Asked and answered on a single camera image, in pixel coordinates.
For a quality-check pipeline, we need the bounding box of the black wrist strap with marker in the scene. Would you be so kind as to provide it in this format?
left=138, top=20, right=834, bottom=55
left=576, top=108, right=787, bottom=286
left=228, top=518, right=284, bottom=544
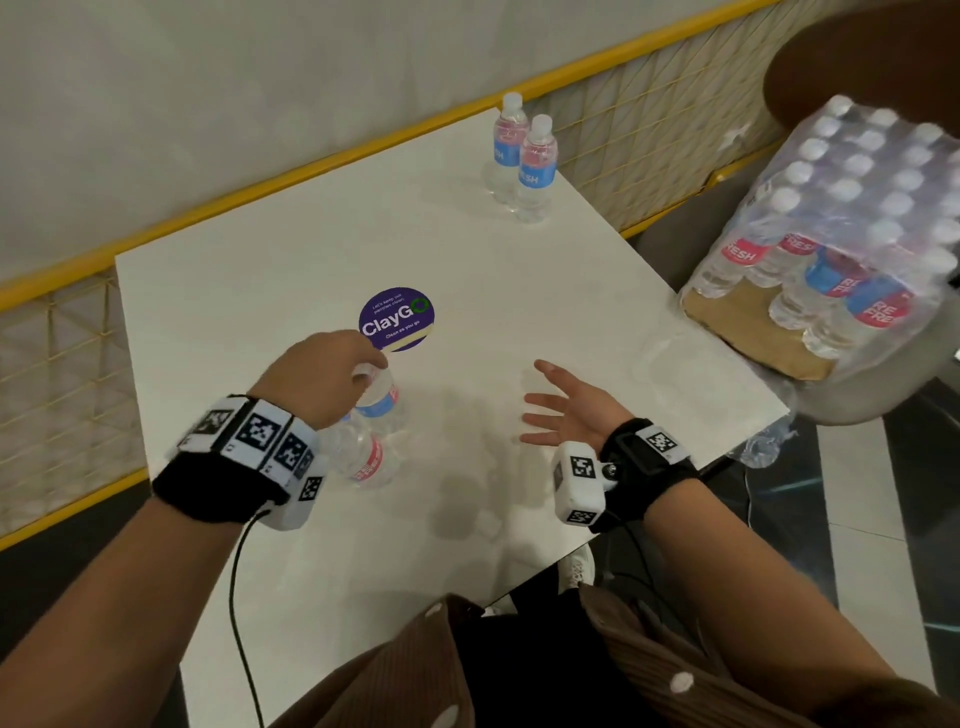
left=588, top=417, right=703, bottom=535

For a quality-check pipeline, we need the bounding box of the shrink-wrapped pack of water bottles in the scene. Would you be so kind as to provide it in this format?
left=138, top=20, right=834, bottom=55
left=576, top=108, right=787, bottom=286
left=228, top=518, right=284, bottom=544
left=678, top=93, right=960, bottom=384

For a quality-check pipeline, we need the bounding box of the round purple sticker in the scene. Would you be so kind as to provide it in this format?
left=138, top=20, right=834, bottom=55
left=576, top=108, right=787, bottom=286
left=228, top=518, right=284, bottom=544
left=357, top=286, right=437, bottom=354

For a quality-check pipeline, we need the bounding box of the brown corduroy jacket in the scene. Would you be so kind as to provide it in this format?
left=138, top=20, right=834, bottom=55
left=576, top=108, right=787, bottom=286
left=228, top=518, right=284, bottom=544
left=268, top=583, right=960, bottom=728

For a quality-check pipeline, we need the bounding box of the person's left forearm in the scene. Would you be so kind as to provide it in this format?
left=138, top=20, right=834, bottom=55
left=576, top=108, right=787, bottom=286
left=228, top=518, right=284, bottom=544
left=0, top=491, right=256, bottom=728

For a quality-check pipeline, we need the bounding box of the clear plastic water bottle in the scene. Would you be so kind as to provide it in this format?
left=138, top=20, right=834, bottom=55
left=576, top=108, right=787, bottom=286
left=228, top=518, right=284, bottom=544
left=483, top=91, right=531, bottom=206
left=515, top=114, right=561, bottom=225
left=321, top=362, right=411, bottom=490

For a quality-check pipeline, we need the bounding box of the white shoe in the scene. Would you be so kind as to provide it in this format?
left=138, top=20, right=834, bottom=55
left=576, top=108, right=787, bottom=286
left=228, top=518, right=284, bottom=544
left=558, top=543, right=598, bottom=594

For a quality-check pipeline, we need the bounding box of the yellow wire mesh railing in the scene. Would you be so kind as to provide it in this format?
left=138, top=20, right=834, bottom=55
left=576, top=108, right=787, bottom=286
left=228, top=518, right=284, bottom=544
left=0, top=0, right=834, bottom=553

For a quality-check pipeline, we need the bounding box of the white marker wrist tracker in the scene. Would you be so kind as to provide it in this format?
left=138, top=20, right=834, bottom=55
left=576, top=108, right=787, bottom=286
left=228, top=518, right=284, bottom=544
left=175, top=394, right=330, bottom=533

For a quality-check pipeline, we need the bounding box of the person's left hand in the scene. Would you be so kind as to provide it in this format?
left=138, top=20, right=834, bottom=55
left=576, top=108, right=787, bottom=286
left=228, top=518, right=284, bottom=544
left=249, top=329, right=390, bottom=434

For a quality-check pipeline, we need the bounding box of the crumpled clear plastic wrap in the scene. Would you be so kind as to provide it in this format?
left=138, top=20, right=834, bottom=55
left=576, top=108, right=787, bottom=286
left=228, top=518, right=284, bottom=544
left=726, top=411, right=801, bottom=471

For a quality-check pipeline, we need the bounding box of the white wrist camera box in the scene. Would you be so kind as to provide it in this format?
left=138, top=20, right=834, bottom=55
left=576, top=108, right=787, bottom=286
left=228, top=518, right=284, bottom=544
left=552, top=440, right=618, bottom=528

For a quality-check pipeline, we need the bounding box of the round brown table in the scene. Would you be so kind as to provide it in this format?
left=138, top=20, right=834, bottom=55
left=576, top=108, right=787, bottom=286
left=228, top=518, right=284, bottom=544
left=762, top=0, right=960, bottom=141

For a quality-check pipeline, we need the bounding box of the black garment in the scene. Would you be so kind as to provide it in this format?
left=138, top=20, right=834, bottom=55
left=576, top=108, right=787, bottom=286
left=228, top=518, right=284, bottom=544
left=448, top=570, right=676, bottom=728

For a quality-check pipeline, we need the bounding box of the person's right hand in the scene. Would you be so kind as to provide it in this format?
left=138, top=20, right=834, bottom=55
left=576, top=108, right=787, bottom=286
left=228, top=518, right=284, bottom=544
left=519, top=359, right=636, bottom=453

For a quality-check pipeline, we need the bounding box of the light grey chair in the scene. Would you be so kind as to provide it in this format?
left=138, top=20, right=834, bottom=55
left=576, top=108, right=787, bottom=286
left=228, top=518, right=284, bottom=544
left=780, top=288, right=960, bottom=429

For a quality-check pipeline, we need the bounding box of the person's right forearm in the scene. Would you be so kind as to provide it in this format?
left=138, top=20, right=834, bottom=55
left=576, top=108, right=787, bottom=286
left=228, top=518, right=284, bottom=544
left=643, top=477, right=901, bottom=717

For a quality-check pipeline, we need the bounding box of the black wristband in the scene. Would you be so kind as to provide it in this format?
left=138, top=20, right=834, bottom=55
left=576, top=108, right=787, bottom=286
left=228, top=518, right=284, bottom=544
left=151, top=448, right=291, bottom=525

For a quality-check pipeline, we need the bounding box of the black cable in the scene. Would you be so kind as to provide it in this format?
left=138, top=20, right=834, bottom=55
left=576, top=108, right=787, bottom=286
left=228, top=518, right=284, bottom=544
left=227, top=508, right=273, bottom=728

